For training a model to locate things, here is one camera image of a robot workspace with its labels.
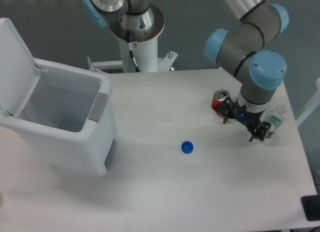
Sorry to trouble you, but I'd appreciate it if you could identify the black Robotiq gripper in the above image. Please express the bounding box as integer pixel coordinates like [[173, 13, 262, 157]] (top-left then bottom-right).
[[219, 97, 271, 142]]

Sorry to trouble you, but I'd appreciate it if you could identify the white trash can lid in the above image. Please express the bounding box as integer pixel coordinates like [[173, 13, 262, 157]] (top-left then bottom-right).
[[0, 18, 41, 117]]

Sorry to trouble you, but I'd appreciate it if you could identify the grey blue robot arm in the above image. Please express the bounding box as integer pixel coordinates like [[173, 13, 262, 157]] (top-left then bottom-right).
[[82, 0, 289, 141]]

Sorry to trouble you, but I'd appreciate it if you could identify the crushed red soda can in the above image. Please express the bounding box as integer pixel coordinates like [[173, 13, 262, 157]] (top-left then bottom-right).
[[211, 89, 234, 119]]

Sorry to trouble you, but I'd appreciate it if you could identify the blue bottle cap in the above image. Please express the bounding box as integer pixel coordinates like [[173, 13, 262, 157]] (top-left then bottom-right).
[[181, 141, 194, 154]]

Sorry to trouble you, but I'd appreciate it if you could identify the white bottle cap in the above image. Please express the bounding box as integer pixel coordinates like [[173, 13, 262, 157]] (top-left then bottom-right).
[[161, 112, 172, 123]]

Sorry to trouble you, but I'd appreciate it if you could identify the white trash can body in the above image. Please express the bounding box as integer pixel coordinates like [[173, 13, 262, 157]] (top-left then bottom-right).
[[0, 59, 117, 176]]

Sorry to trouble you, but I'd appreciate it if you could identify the clear green label bottle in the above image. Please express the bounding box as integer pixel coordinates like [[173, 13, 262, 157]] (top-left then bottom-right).
[[262, 104, 287, 138]]

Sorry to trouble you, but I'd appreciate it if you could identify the black device at edge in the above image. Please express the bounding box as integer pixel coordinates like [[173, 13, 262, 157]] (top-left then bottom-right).
[[301, 195, 320, 221]]

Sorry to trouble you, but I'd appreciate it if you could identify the white frame at right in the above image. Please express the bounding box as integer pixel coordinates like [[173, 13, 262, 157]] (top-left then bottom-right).
[[295, 78, 320, 127]]

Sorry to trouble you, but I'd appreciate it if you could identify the white metal base bracket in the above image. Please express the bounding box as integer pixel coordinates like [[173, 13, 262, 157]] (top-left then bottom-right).
[[86, 51, 179, 74]]

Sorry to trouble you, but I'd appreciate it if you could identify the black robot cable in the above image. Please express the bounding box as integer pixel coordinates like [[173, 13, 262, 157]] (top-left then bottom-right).
[[122, 0, 142, 73]]

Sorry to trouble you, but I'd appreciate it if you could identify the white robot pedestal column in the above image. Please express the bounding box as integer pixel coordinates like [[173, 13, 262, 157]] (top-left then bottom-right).
[[108, 4, 165, 73]]

